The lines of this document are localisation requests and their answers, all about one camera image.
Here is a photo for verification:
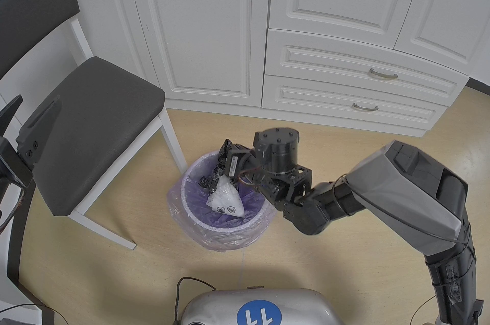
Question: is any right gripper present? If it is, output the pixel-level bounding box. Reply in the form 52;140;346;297
225;145;265;183

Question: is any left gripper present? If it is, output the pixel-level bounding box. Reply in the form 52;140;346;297
0;95;62;189

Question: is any black plastic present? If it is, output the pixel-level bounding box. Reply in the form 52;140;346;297
199;139;235;195

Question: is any purple plastic bag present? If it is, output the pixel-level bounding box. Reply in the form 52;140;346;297
167;151;277;252

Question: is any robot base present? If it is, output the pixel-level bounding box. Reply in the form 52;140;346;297
180;287;347;325

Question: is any white trash bin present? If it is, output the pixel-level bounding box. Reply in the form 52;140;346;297
180;151;275;231

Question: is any grey padded white chair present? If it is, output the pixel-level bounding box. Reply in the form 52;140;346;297
0;0;188;251

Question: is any white wardrobe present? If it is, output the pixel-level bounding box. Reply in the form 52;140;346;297
34;0;490;137

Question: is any black cable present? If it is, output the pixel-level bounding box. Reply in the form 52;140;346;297
174;277;219;325

